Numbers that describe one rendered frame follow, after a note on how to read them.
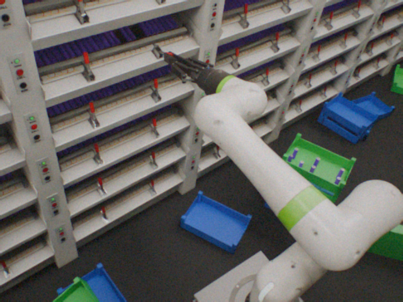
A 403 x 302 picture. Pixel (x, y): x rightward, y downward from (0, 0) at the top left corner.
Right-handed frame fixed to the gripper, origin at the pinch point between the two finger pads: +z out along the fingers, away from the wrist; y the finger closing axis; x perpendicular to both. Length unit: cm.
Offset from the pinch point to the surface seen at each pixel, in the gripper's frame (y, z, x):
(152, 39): 0.2, 11.9, 2.8
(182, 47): 10.8, 8.6, -1.8
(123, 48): -11.4, 12.1, 3.0
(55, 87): -37.8, 9.3, -1.3
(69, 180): -40, 13, -41
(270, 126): 88, 20, -79
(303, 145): 70, -15, -63
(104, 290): -42, -1, -95
